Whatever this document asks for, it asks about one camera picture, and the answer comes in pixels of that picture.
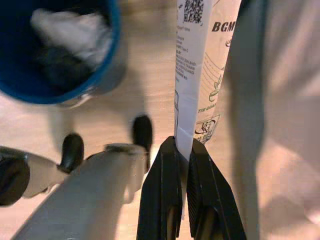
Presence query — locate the black rubbish bag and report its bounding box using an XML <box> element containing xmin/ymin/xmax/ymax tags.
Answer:
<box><xmin>34</xmin><ymin>47</ymin><xmax>96</xmax><ymax>91</ymax></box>

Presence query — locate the white printed tube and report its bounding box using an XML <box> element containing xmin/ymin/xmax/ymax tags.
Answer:
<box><xmin>173</xmin><ymin>0</ymin><xmax>243</xmax><ymax>221</ymax></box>

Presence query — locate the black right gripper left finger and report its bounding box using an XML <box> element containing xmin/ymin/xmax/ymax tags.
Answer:
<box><xmin>136</xmin><ymin>136</ymin><xmax>185</xmax><ymax>240</ymax></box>

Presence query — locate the blue plastic bucket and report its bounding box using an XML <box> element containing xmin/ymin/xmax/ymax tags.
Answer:
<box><xmin>0</xmin><ymin>0</ymin><xmax>126</xmax><ymax>106</ymax></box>

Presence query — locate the large white crumpled paper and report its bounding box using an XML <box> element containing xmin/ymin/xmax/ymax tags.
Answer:
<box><xmin>31</xmin><ymin>8</ymin><xmax>113</xmax><ymax>66</ymax></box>

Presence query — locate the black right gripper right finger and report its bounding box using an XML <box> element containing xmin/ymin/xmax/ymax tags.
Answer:
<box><xmin>186</xmin><ymin>138</ymin><xmax>249</xmax><ymax>240</ymax></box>

